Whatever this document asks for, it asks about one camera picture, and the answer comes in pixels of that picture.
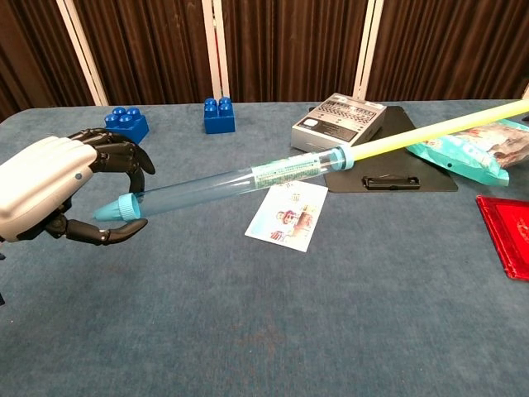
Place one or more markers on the red booklet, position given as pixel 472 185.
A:
pixel 508 235

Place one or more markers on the blue felt table cloth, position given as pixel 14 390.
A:
pixel 248 322

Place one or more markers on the black clipboard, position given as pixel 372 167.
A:
pixel 396 173

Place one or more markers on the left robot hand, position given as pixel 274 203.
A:
pixel 41 182

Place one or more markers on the dark brown pleated curtain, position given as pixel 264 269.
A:
pixel 289 45

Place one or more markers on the clear tube with blue cap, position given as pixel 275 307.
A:
pixel 198 192

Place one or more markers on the teal snack packet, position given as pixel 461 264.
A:
pixel 467 155

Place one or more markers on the white grey cardboard box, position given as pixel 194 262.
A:
pixel 330 124

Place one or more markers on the blue building block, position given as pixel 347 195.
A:
pixel 219 118
pixel 128 124

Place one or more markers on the white screen frame post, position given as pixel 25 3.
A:
pixel 82 54
pixel 215 49
pixel 367 49

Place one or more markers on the white picture card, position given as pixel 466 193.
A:
pixel 289 219

